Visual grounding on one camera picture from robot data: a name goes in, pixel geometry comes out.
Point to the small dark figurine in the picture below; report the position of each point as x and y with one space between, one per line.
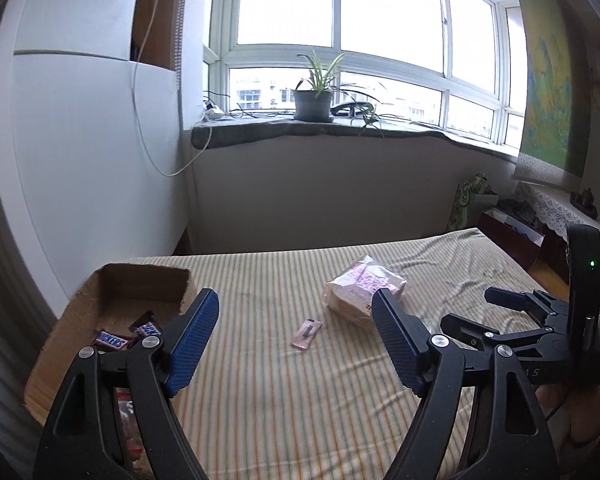
585 202

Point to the brown chocolate bar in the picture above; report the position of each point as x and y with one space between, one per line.
112 340
147 325

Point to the dark red box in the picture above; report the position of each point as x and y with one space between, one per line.
510 240

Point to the white power strip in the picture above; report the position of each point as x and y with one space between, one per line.
212 111

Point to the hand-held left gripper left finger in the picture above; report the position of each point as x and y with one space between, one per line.
195 340

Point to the wall map poster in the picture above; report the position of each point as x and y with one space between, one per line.
547 85

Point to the cardboard box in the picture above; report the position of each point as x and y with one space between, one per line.
130 290

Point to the black round object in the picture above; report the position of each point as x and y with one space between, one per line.
350 109

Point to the clear bag of sliced bread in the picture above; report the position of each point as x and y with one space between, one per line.
360 285

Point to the green printed bag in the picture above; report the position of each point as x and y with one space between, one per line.
467 200

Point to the person's right forearm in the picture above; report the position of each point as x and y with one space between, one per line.
597 455

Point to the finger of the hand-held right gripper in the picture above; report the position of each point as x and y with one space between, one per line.
465 327
505 297

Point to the dark grey windowsill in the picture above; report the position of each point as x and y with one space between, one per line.
330 132

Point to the red-edged clear date packet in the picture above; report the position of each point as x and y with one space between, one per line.
126 405

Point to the white-framed window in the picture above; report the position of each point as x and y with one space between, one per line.
380 25

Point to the striped blanket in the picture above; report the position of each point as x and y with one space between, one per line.
290 400

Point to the person's right hand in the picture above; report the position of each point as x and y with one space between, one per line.
587 410

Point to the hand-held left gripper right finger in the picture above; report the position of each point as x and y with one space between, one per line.
395 340

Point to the potted spider plant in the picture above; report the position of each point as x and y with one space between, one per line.
312 102

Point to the white lace cloth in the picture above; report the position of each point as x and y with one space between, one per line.
545 205

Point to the pink snack packet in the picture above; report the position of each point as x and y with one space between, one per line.
306 334

